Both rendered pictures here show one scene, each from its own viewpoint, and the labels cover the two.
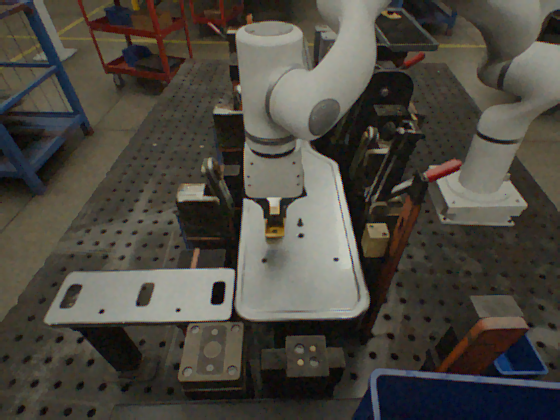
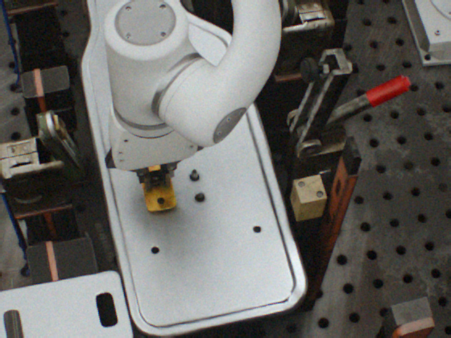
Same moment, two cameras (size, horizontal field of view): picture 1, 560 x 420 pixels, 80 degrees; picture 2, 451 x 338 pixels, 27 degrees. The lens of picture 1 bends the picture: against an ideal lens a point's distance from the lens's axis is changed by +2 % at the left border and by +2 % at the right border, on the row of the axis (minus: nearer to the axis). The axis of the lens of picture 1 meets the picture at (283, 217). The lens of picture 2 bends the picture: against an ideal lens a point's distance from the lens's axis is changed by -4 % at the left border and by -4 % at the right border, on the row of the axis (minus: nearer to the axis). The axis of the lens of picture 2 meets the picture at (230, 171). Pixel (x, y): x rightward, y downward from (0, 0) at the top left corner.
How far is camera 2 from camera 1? 0.65 m
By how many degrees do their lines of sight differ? 20
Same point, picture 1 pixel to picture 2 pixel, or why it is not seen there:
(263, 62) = (146, 71)
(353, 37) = (253, 41)
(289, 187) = (179, 152)
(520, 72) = not seen: outside the picture
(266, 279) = (166, 278)
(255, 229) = (128, 198)
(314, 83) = (215, 100)
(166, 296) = (41, 325)
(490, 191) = not seen: outside the picture
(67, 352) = not seen: outside the picture
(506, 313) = (419, 316)
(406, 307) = (370, 237)
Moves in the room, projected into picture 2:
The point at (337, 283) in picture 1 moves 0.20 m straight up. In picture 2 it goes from (263, 266) to (277, 195)
